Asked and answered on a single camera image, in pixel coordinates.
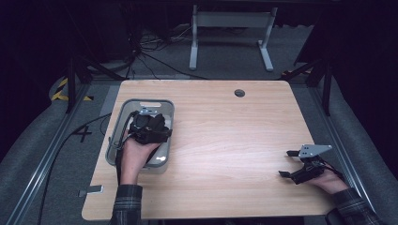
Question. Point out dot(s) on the black metal stand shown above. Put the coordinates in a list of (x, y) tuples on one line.
[(327, 90), (71, 84)]

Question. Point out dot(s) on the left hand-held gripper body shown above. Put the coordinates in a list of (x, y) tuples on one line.
[(142, 126)]

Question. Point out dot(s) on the aluminium floor rail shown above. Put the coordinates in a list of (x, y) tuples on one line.
[(344, 140), (43, 162)]

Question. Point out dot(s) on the white metal table frame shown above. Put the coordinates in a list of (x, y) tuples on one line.
[(233, 19)]

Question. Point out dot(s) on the yellow black hazard tape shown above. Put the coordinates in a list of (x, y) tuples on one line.
[(59, 92)]

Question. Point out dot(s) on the person's left hand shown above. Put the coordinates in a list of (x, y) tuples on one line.
[(134, 156)]

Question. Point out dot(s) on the grey metal bracket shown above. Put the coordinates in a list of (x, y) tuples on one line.
[(94, 189)]

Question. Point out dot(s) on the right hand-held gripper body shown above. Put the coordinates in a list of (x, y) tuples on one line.
[(313, 150)]

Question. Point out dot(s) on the person's right hand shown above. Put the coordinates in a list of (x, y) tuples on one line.
[(331, 184)]

